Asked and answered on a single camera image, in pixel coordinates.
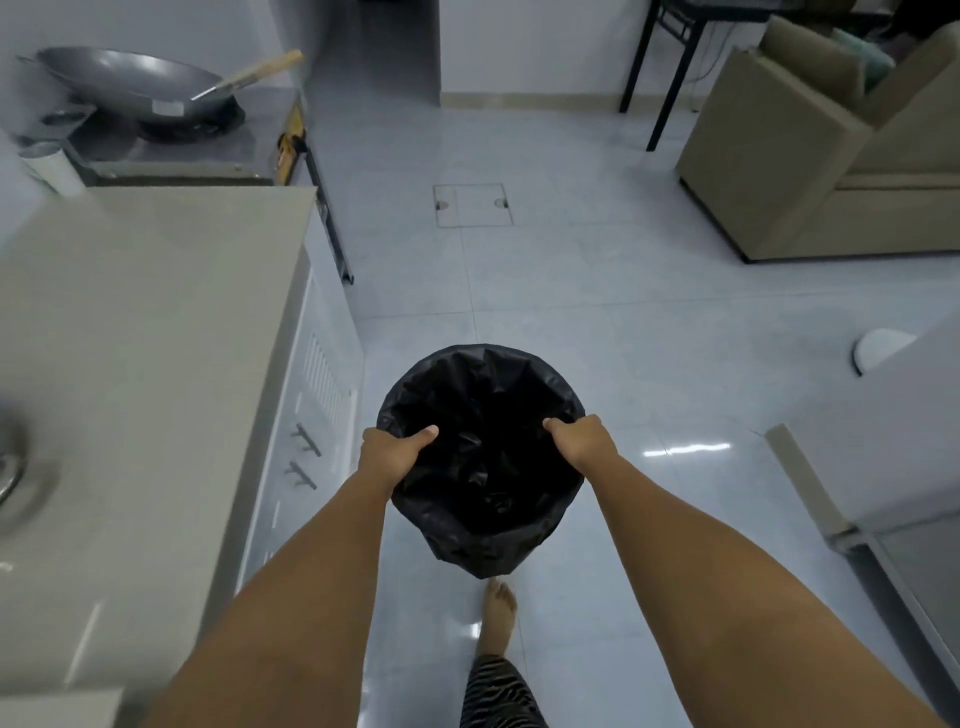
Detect steel wok with wooden handle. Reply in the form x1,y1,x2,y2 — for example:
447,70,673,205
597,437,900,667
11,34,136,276
16,46,306,126

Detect person's bare foot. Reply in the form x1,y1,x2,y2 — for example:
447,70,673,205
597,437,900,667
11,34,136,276
477,576,520,663

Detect person's right forearm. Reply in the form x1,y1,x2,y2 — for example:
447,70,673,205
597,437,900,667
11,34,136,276
585,453,948,728

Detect pale green cushion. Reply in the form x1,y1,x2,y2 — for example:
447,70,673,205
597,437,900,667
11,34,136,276
828,27,898,94

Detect white cylindrical cup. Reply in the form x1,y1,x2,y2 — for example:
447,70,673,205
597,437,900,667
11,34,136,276
18,141,88,199

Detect person's left forearm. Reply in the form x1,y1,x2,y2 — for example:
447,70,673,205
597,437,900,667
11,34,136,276
141,471,394,728

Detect person's right hand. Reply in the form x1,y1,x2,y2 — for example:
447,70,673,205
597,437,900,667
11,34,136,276
542,414,621,482

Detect white round object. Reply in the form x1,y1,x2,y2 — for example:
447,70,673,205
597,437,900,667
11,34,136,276
850,327,919,377

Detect striped shorts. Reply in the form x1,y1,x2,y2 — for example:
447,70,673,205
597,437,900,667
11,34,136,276
458,653,549,728

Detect stainless steel gas stove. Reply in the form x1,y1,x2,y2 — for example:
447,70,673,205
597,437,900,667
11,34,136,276
63,86,310,188

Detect person's left hand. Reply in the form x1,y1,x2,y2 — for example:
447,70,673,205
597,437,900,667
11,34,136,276
358,424,441,502

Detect white kitchen counter cabinet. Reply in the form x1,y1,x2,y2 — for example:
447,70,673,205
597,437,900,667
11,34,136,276
0,185,367,728

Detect trash bin with black bag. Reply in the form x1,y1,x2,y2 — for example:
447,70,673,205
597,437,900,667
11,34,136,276
375,343,588,580

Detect black stove burner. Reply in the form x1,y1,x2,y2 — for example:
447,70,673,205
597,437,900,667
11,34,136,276
138,101,248,144

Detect black metal table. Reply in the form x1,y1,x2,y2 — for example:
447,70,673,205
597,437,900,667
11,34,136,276
618,0,798,153

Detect square floor access hatch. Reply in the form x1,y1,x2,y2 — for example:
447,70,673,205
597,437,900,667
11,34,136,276
432,182,516,230

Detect beige sofa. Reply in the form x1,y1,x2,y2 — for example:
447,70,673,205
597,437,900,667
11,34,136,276
674,13,960,264

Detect white appliance door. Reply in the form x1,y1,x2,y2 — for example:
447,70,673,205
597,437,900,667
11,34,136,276
763,311,960,710

